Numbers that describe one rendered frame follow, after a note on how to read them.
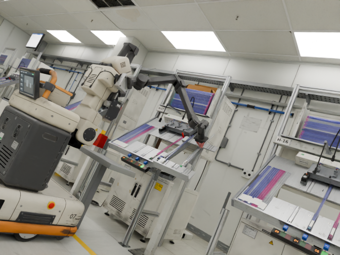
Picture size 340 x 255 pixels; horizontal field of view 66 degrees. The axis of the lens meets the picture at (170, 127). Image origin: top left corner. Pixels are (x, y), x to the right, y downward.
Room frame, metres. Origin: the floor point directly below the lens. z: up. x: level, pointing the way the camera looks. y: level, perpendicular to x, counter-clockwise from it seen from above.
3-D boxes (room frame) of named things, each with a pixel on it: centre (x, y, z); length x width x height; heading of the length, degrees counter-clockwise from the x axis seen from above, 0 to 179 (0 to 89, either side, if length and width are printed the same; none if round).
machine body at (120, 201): (3.05, -0.15, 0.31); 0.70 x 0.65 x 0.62; 51
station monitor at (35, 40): (5.91, 3.58, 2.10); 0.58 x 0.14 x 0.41; 51
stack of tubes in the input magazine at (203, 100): (2.91, -0.12, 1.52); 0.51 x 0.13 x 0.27; 51
